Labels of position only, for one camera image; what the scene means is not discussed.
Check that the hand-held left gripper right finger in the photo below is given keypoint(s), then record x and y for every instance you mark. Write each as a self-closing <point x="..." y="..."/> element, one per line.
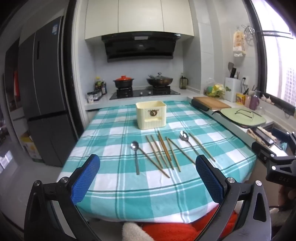
<point x="209" y="178"/>

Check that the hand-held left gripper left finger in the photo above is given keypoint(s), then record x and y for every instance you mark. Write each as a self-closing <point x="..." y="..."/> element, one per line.
<point x="86" y="178"/>

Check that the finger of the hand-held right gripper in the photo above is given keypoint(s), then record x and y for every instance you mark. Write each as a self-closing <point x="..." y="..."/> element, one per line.
<point x="285" y="139"/>
<point x="263" y="151"/>

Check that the wooden chopstick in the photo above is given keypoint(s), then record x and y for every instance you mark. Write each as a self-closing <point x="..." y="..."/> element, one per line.
<point x="154" y="151"/>
<point x="181" y="151"/>
<point x="173" y="154"/>
<point x="164" y="146"/>
<point x="153" y="163"/>
<point x="165" y="151"/>
<point x="159" y="150"/>

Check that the steel spoon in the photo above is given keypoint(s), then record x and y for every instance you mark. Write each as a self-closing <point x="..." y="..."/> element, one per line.
<point x="183" y="135"/>
<point x="134" y="146"/>

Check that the cream plastic utensil holder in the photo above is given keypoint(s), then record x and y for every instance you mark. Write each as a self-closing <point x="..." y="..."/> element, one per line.
<point x="151" y="118"/>

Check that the person's right hand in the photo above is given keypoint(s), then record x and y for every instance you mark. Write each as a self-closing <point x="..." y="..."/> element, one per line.
<point x="288" y="197"/>

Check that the kitchen sink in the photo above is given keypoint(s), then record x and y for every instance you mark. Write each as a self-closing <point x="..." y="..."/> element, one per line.
<point x="261" y="136"/>

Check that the teal checked tablecloth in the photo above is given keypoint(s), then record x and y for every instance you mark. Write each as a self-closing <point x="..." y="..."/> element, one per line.
<point x="115" y="185"/>

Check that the green pan lid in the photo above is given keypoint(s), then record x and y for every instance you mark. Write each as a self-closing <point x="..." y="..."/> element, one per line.
<point x="240" y="118"/>

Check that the garlic bulbs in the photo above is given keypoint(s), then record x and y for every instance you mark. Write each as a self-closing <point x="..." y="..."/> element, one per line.
<point x="266" y="98"/>

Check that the purple bottle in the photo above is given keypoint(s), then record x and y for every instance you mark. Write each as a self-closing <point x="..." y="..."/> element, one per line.
<point x="254" y="103"/>

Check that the pink cup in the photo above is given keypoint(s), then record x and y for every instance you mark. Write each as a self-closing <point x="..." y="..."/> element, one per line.
<point x="247" y="100"/>

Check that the red garment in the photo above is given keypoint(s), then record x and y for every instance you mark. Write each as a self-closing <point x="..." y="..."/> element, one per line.
<point x="185" y="229"/>

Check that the yellow box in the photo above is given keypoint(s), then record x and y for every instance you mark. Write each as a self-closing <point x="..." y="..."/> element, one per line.
<point x="240" y="98"/>

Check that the cardboard box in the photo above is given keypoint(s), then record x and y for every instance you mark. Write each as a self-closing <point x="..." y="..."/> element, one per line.
<point x="31" y="148"/>

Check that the white knife holder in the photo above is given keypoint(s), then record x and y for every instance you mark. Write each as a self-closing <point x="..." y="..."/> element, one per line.
<point x="233" y="90"/>

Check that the wooden cutting board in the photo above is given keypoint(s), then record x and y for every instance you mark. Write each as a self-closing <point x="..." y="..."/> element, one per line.
<point x="210" y="102"/>

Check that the white fluffy cloth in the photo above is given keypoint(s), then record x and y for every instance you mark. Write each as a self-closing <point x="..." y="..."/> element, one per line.
<point x="134" y="233"/>

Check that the dark grey tray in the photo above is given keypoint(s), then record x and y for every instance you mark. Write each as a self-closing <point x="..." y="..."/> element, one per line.
<point x="196" y="106"/>

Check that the plastic bag of sponges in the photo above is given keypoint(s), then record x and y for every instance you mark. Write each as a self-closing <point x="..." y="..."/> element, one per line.
<point x="215" y="89"/>

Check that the white label spice jar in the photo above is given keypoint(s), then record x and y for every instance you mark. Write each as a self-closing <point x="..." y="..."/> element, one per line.
<point x="90" y="98"/>

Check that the black spice rack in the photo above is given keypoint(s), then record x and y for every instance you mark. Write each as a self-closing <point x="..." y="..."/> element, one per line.
<point x="99" y="99"/>

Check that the kitchen window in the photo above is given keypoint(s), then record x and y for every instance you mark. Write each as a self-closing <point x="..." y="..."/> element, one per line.
<point x="277" y="58"/>

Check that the clear spice jar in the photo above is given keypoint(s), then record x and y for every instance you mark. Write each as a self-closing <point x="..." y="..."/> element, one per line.
<point x="97" y="94"/>
<point x="94" y="95"/>
<point x="100" y="92"/>

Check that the grey spatula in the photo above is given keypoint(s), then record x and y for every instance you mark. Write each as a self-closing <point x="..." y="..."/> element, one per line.
<point x="230" y="67"/>

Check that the dark sauce bottle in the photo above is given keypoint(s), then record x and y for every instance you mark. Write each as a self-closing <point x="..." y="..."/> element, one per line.
<point x="104" y="88"/>

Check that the dark grey refrigerator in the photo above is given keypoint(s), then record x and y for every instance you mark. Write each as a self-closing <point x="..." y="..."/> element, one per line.
<point x="46" y="92"/>

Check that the yellow cap oil bottle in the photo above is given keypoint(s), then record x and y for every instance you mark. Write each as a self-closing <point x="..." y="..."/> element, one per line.
<point x="98" y="84"/>

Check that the black gas hob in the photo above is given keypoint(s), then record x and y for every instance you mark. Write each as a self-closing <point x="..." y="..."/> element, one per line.
<point x="141" y="93"/>

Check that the black pot with orange lid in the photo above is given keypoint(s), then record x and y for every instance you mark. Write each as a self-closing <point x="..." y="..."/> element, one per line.
<point x="123" y="82"/>

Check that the hanging printed towel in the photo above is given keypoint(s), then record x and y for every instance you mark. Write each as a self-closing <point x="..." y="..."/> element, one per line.
<point x="238" y="42"/>

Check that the black wok with glass lid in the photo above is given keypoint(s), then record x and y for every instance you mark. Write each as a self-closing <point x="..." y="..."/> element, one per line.
<point x="159" y="81"/>

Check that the black range hood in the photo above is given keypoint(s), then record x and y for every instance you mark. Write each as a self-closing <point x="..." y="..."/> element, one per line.
<point x="138" y="46"/>

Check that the white upper cabinets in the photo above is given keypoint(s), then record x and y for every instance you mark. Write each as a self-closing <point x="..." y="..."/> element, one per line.
<point x="138" y="16"/>

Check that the white wall socket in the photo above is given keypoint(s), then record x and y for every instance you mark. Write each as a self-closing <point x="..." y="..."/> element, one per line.
<point x="245" y="81"/>

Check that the glass jar with dark frame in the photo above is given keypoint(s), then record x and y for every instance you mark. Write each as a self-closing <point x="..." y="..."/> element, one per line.
<point x="183" y="83"/>

